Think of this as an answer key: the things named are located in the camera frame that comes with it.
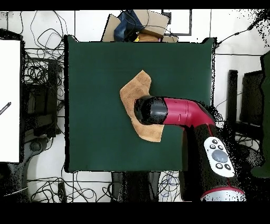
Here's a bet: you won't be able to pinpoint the orange terry towel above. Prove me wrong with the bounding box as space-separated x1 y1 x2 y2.
119 70 165 143

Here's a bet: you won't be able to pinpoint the dark green table cloth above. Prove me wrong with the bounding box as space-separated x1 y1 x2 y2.
63 34 216 173

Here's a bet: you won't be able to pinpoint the orange-brown cloth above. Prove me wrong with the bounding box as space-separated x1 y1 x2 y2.
136 31 164 42

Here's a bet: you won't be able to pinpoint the blue jeans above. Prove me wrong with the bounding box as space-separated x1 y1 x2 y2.
113 10 146 42

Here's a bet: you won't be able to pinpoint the brown cardboard sheet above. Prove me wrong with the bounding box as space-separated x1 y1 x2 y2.
101 14 121 42

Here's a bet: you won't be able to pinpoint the brown cardboard box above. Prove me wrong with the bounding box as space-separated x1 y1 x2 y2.
132 9 170 36

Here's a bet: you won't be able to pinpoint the black equipment stand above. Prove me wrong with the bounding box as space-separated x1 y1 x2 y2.
21 59 62 138

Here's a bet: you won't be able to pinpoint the dark-framed white board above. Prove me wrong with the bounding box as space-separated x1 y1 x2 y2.
161 9 192 36

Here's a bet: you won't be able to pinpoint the black wheeled stand base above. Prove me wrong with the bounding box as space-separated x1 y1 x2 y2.
21 136 55 170

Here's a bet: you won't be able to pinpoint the black chair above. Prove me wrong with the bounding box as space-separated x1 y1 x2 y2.
240 70 264 127

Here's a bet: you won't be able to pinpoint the white table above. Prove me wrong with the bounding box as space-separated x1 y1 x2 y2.
0 39 21 163

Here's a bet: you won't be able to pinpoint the black cable tangle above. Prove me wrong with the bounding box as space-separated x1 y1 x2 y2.
158 170 181 201
20 10 68 100

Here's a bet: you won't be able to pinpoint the black upright post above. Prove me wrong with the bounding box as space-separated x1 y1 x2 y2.
225 69 238 127

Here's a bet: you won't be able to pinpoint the black cable with adapter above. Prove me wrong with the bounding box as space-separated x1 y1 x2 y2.
215 9 270 53

